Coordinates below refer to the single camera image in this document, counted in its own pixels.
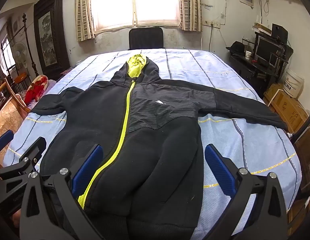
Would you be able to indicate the dark framed painting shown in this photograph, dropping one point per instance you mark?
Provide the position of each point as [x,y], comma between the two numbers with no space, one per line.
[48,35]

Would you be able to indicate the light blue striped bed sheet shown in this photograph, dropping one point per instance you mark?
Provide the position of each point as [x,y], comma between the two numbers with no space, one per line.
[245,142]

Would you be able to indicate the orange chair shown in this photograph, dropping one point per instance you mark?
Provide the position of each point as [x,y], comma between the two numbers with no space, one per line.
[20,80]

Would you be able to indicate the white bucket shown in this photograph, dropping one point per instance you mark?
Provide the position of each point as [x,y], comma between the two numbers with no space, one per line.
[293,83]

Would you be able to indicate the white paper cup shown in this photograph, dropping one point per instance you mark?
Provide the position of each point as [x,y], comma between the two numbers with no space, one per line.
[248,55]

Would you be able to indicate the wooden armchair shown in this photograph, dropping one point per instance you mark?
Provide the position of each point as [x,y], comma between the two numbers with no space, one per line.
[9,116]

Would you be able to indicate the barred window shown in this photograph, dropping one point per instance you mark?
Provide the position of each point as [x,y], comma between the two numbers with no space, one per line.
[7,55]

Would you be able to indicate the white wall socket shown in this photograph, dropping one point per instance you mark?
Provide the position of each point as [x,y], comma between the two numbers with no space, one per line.
[212,24]

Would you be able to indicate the black monitor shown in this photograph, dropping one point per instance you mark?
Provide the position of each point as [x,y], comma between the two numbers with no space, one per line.
[266,48]

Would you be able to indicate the black hoodie with yellow zipper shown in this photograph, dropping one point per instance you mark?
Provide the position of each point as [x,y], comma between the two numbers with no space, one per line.
[150,155]

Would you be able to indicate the dark wooden coat stand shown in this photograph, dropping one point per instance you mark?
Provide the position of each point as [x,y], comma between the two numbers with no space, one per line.
[24,17]

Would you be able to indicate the black speaker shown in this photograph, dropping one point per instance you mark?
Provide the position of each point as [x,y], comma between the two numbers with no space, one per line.
[279,32]

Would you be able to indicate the brown cardboard box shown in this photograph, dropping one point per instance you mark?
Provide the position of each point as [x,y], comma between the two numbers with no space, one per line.
[287,107]

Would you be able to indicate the black desk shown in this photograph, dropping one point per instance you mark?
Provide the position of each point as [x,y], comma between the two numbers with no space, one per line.
[245,67]

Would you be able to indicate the beige checked curtain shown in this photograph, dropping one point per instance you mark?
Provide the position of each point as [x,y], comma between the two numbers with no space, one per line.
[191,5]
[83,12]

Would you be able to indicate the white electric fan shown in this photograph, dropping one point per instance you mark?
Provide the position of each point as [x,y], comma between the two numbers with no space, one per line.
[20,51]

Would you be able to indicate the black hat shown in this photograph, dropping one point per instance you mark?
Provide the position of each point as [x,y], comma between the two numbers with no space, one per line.
[236,46]

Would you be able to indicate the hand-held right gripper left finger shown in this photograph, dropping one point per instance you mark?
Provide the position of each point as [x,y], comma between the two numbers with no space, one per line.
[87,170]

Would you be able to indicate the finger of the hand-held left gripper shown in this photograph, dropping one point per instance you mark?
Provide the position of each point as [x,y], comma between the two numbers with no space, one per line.
[32,152]
[3,140]

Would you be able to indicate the red floral blanket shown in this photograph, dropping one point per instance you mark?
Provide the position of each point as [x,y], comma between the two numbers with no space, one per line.
[36,87]

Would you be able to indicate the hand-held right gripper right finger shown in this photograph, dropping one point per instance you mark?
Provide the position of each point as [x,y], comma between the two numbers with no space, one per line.
[218,171]

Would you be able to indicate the bright window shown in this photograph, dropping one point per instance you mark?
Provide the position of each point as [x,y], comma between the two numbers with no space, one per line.
[114,5]

